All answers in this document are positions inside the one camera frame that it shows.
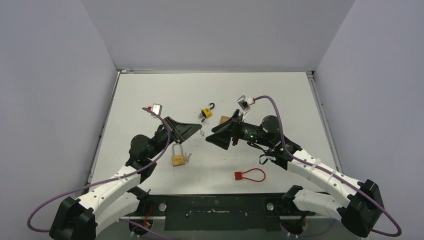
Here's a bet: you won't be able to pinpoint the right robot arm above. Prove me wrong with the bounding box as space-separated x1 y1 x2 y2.
205 110 384 238

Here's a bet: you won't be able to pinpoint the keys of yellow padlock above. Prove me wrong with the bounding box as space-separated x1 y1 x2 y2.
198 114 206 123

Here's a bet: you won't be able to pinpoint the keys beside long-shackle padlock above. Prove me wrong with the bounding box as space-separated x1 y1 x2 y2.
184 152 192 163

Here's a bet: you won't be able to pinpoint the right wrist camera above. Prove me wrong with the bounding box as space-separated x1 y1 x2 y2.
237 95 255 122

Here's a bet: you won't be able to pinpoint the brass padlock long shackle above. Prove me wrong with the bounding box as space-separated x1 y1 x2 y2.
171 143 186 167

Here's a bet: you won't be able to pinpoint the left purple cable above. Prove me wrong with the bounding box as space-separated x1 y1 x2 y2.
27 106 173 240

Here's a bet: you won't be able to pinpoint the red cable lock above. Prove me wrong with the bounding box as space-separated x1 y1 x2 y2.
234 167 267 183

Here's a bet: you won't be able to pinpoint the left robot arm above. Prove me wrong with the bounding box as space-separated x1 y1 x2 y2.
48 116 202 240

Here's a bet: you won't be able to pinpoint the yellow black padlock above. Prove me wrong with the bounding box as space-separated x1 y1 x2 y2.
200 102 215 119

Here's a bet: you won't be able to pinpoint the purple cable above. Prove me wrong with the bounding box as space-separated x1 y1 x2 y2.
27 106 173 240
251 95 403 239

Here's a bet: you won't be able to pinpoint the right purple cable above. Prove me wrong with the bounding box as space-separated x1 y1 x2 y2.
251 95 403 239

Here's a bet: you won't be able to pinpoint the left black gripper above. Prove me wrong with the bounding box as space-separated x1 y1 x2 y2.
147 116 202 159

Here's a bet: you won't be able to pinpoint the brass padlock short shackle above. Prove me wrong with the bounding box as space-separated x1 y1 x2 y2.
219 116 232 125

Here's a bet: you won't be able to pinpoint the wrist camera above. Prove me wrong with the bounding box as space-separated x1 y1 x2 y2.
147 103 163 118
237 95 255 122

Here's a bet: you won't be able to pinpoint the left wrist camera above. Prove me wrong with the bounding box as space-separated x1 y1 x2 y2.
147 103 163 118

